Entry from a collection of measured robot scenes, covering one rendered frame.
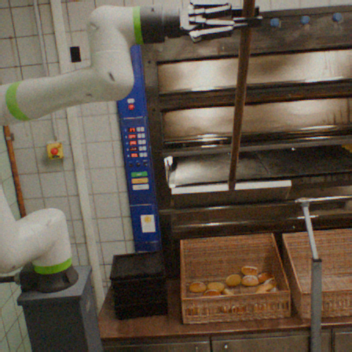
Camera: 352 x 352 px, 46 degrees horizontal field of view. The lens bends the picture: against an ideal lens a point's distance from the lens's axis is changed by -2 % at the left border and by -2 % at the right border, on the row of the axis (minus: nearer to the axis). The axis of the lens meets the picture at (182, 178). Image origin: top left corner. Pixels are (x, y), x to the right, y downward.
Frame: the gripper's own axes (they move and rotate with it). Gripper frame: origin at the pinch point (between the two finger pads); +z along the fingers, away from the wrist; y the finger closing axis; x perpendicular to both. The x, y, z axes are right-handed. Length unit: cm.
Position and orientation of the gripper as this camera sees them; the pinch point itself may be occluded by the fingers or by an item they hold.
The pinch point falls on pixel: (246, 17)
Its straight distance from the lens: 111.6
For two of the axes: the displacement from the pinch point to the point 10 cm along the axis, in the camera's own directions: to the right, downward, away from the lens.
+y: 0.5, 9.0, -4.4
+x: -0.6, -4.4, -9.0
